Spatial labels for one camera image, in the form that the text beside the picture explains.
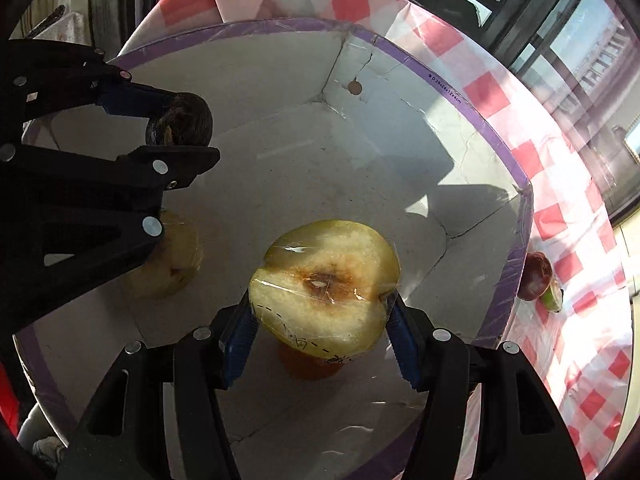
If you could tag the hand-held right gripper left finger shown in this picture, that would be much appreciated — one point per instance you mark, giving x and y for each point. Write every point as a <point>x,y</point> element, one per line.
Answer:
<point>241,342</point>

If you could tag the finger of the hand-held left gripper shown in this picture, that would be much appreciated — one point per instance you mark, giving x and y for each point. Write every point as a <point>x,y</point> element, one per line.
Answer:
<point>127,100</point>
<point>165,162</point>

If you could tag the green fruit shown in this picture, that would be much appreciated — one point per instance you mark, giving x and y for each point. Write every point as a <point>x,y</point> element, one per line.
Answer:
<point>551,301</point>

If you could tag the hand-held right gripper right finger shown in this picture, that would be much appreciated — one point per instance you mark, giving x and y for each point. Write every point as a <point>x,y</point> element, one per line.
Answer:
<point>404,345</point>

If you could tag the white cardboard box purple rim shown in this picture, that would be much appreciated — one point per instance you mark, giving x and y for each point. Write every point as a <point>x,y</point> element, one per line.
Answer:
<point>350,170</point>

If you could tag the halved green apple in wrap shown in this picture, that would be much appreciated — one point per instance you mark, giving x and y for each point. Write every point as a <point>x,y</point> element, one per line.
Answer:
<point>175,260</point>

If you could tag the red apple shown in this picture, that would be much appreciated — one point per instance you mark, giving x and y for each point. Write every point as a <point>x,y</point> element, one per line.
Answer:
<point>535,275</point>

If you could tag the glass window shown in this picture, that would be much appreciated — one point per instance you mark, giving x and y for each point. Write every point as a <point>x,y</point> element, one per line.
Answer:
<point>575,35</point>

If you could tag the pink checkered tablecloth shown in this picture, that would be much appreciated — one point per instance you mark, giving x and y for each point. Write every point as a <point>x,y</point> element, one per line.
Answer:
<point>480,95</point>

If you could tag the halved pale apple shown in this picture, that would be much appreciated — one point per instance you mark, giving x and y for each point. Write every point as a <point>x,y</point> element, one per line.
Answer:
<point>325,270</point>

